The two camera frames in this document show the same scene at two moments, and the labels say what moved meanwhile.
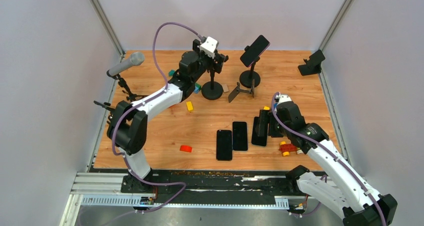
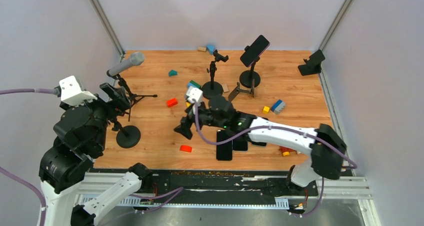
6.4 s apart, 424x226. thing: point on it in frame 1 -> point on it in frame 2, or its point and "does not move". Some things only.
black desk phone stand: (312, 65) does not move
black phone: (224, 146) does not move
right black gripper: (271, 132) -> (186, 123)
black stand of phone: (212, 90) does not move
